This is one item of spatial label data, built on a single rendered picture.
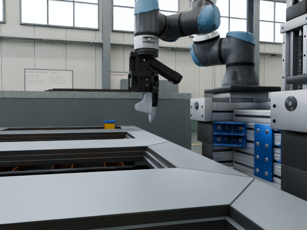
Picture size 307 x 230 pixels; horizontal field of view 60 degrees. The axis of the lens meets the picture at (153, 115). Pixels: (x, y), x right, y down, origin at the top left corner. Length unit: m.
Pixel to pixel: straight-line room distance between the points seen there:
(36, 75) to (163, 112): 8.38
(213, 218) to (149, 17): 0.63
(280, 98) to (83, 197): 0.51
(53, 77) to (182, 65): 4.77
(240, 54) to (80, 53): 8.93
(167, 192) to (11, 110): 1.40
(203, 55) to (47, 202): 0.98
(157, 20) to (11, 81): 9.26
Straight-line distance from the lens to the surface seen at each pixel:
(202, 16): 0.83
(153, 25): 0.81
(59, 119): 1.62
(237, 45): 1.15
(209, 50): 1.18
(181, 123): 1.70
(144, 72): 0.78
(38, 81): 9.80
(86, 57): 9.85
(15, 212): 0.31
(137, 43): 0.81
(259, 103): 1.15
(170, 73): 0.81
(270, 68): 12.58
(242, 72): 1.12
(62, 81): 9.72
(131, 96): 1.62
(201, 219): 0.30
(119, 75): 9.83
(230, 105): 1.07
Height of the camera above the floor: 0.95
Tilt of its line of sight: 2 degrees down
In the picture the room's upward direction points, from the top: straight up
